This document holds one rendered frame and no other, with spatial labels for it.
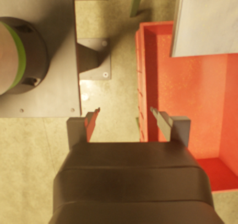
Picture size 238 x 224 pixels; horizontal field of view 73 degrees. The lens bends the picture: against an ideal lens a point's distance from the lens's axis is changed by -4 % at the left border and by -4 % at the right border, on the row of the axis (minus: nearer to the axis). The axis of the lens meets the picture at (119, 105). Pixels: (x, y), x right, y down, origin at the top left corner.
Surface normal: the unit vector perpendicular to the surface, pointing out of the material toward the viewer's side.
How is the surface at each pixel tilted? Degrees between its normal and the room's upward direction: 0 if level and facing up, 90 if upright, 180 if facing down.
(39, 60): 66
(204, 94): 0
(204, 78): 0
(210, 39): 30
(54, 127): 0
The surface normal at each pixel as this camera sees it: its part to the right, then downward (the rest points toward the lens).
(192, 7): 0.04, 0.70
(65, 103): 0.00, 0.25
